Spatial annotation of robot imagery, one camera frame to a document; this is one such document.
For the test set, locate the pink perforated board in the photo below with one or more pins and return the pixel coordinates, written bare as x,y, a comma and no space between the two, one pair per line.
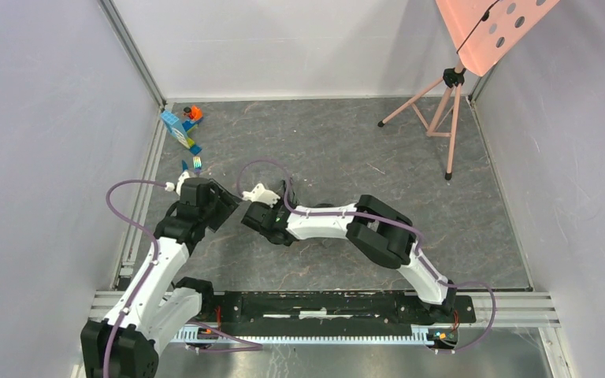
483,31

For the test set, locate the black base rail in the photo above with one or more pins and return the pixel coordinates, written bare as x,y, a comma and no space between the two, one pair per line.
328,313

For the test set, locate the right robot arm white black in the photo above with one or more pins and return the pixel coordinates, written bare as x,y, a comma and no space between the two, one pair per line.
384,235

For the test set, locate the orange toy figure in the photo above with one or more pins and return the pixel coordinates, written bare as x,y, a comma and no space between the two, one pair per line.
193,113

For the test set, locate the white slotted cable duct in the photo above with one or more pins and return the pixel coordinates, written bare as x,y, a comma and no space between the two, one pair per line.
418,336

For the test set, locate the grey cloth napkin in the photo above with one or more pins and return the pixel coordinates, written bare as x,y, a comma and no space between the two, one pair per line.
293,200

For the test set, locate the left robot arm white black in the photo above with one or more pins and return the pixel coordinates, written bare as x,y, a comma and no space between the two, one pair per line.
129,339

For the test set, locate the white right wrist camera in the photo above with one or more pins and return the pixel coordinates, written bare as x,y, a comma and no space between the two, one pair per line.
262,195

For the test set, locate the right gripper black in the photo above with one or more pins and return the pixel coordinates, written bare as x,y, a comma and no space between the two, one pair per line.
268,207

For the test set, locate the blue toy block stack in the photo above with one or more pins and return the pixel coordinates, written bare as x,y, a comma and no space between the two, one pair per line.
180,130

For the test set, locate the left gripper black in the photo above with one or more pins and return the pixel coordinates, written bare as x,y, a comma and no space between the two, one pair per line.
226,203

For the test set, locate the pink tripod stand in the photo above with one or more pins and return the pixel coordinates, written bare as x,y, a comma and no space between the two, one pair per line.
453,79

